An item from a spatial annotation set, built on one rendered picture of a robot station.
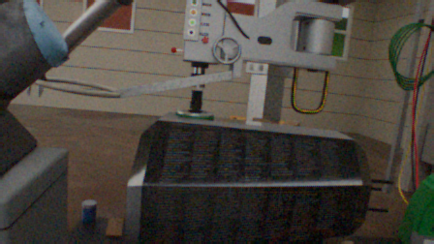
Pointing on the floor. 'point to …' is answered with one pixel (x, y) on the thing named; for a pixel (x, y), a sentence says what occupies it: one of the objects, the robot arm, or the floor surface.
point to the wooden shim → (114, 228)
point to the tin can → (89, 210)
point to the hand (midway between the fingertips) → (34, 94)
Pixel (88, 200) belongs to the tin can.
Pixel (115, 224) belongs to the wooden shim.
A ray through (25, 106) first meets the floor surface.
